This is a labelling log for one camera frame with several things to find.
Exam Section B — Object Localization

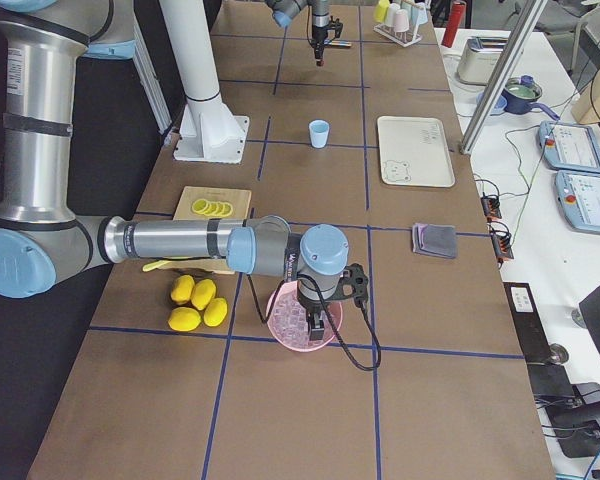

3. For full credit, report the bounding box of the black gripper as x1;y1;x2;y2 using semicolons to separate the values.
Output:
297;263;368;340
311;14;342;62

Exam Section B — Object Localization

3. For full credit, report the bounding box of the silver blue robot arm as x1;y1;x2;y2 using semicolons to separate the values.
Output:
0;33;163;342
265;0;344;67

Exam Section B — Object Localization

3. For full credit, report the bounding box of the pink bowl of ice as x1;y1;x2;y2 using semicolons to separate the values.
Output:
266;281;335;352

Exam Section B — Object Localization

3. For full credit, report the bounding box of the yellow-green plastic cup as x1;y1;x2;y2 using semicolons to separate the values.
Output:
374;0;391;23

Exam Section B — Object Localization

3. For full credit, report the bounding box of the white plastic cup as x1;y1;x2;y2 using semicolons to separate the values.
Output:
383;3;400;28

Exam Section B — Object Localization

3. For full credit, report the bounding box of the light blue plastic cup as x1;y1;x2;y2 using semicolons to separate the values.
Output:
308;119;330;149

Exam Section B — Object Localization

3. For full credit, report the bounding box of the pink plastic cup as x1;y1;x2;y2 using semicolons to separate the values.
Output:
390;9;410;34

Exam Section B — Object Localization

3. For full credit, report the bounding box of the blue plastic cup on rack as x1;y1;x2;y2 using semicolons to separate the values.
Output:
410;3;428;28

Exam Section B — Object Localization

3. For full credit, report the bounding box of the stainless steel muddler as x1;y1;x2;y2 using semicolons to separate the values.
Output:
325;39;352;49

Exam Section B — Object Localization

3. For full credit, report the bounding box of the yellow lemon upper right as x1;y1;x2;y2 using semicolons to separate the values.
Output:
190;279;217;310

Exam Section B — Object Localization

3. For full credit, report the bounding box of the cream bear serving tray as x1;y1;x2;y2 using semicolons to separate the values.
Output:
377;116;455;188

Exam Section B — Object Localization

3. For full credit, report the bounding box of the bamboo cutting board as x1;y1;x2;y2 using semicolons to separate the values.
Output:
157;186;251;274

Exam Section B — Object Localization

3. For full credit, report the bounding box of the red bottle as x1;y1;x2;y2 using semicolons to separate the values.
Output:
441;0;467;48

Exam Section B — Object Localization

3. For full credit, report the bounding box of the lemon slices row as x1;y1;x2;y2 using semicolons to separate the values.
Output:
191;198;234;218

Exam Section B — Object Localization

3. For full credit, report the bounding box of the grey folded cloth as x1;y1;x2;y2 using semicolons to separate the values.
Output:
412;223;458;259

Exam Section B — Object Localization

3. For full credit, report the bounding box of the silver toaster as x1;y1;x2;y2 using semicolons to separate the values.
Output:
457;36;508;85

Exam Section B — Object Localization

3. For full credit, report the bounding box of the yellow-green plastic knife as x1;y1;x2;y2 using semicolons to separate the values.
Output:
142;260;171;273

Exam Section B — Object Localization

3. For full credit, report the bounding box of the lower orange black adapter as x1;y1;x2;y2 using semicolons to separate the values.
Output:
488;221;514;264

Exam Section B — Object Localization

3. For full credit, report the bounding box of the orange black adapter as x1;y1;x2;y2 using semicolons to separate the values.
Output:
488;221;514;264
481;195;502;222

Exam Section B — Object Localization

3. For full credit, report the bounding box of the blue pot with lid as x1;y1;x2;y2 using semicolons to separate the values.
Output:
492;75;559;121

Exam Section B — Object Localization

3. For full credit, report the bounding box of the upper orange black adapter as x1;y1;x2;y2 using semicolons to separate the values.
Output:
481;195;502;222

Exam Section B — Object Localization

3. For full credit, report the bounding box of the upper teach pendant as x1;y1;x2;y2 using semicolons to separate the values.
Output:
538;121;600;174

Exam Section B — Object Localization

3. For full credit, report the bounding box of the teach pendant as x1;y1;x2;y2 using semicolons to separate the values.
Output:
538;121;600;174
555;170;600;235

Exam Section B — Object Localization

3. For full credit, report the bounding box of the lower teach pendant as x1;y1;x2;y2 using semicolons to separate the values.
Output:
555;170;600;235

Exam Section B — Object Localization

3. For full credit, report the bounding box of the white wire cup rack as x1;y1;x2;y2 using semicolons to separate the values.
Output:
373;0;428;47

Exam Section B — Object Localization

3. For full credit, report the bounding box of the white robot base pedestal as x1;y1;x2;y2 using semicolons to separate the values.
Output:
160;0;250;164

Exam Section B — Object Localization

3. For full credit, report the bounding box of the aluminium frame post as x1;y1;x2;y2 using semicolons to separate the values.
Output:
459;0;548;155

